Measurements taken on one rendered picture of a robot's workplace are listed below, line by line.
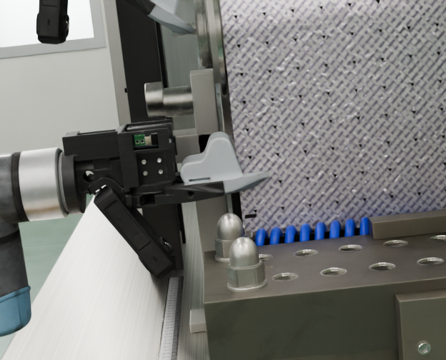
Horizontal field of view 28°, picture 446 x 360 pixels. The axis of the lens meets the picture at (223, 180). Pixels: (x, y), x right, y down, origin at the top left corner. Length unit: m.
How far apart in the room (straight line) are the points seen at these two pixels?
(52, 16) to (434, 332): 0.53
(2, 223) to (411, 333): 0.44
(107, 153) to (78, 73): 5.65
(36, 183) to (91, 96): 5.66
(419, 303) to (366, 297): 0.05
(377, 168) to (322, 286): 0.22
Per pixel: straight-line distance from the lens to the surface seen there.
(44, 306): 1.25
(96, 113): 6.60
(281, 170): 0.95
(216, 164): 0.93
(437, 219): 0.93
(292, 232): 0.94
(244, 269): 0.79
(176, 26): 1.00
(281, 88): 0.94
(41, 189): 0.93
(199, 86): 1.01
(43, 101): 6.64
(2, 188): 0.94
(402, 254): 0.87
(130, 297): 1.23
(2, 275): 0.97
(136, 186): 0.92
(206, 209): 1.04
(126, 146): 0.92
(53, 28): 1.01
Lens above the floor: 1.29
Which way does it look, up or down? 12 degrees down
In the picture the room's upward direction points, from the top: 6 degrees counter-clockwise
